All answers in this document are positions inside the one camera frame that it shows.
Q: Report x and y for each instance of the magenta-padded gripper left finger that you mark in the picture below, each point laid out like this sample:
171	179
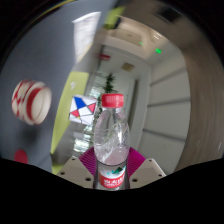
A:
76	171

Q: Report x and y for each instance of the group of green potted plants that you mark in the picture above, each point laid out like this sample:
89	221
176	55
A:
109	84

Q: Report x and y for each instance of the framed wall plaque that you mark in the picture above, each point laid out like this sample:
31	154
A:
128	66

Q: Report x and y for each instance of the red and white patterned mug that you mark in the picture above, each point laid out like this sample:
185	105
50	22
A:
30	101

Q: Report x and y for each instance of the clear red-capped water bottle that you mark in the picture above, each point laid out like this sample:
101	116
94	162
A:
111	150

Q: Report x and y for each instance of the red fire extinguisher cabinet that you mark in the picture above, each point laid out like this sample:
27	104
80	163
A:
104	56

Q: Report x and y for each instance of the green exit sign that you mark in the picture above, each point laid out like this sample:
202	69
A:
158	51

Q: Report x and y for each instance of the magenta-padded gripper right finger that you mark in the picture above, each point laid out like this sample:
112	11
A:
148	171

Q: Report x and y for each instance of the white cube with coloured triangles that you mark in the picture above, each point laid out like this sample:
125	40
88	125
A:
82	110

